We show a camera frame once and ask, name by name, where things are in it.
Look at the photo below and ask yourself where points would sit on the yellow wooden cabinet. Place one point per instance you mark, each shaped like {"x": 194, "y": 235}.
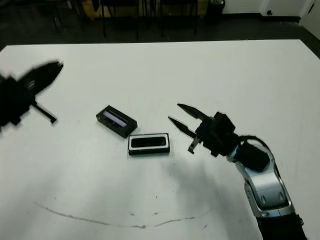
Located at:
{"x": 90, "y": 12}

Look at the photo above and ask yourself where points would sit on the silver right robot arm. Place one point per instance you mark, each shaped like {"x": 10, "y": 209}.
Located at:
{"x": 267, "y": 190}

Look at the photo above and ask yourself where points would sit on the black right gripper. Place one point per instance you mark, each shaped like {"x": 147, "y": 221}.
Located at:
{"x": 215, "y": 142}

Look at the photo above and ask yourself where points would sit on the black metal chair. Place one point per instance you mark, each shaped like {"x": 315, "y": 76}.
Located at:
{"x": 57, "y": 21}
{"x": 195, "y": 17}
{"x": 104, "y": 20}

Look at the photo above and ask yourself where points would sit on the black box lid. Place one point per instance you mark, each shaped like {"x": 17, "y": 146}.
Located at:
{"x": 127, "y": 130}

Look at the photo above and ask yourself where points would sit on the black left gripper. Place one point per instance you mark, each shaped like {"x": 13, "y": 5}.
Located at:
{"x": 12, "y": 100}

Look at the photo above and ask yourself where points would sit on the black slim camera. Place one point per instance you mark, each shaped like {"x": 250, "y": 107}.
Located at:
{"x": 148, "y": 142}

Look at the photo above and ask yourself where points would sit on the black trash bin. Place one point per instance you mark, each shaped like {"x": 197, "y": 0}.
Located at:
{"x": 216, "y": 12}

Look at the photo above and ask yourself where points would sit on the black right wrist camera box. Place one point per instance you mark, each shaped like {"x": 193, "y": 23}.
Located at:
{"x": 225, "y": 123}

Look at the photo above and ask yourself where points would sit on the black box base white insert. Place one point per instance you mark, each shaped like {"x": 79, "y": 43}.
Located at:
{"x": 150, "y": 153}

